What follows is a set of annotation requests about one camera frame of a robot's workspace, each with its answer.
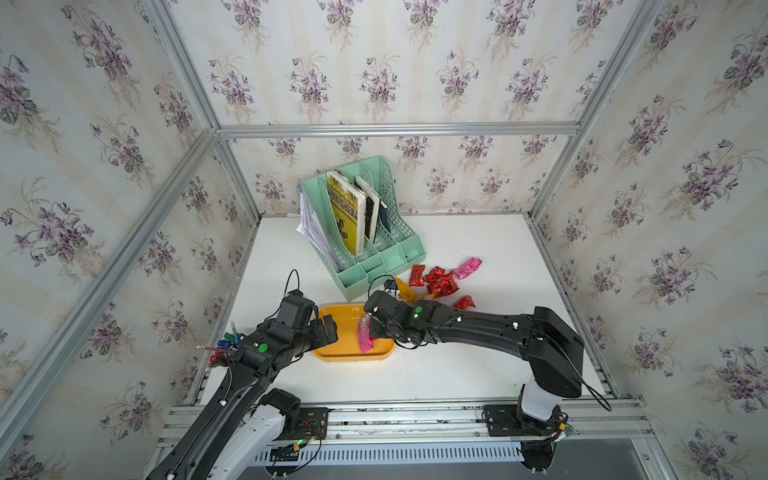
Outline yellow tea bag packet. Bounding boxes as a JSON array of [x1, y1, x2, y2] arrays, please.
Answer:
[[395, 278, 420, 304]]

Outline red foil tea bag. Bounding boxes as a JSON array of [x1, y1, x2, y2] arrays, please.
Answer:
[[409, 265, 426, 287], [423, 267, 459, 299], [453, 295, 476, 310]]

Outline pink tea bag packet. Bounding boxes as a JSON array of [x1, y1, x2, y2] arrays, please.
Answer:
[[357, 314, 375, 354], [452, 257, 482, 280]]

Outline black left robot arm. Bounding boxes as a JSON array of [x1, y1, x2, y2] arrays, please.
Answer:
[[147, 290, 338, 479]]

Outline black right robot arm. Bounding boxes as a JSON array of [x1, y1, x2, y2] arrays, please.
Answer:
[[364, 291, 585, 422]]

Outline yellow plastic storage box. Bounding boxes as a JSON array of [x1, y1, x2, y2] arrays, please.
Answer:
[[313, 303, 395, 362]]

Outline pen holder with pens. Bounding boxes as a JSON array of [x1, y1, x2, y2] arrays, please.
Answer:
[[196, 322, 245, 368]]

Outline white paper stack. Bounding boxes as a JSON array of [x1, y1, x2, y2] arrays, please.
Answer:
[[296, 183, 342, 273]]

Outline mint green file organizer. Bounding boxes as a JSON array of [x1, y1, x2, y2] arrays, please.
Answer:
[[300, 156, 426, 301]]

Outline dark blue book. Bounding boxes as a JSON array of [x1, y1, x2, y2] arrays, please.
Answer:
[[378, 201, 391, 232]]

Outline black white book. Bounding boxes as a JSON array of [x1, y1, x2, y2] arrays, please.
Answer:
[[355, 176, 381, 243]]

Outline yellow cover book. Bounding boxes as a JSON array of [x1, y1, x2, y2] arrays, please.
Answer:
[[326, 171, 366, 256]]

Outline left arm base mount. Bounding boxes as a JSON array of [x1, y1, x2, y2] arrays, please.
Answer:
[[257, 388, 330, 463]]

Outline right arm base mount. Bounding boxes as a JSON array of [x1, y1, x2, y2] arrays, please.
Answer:
[[481, 404, 569, 474]]

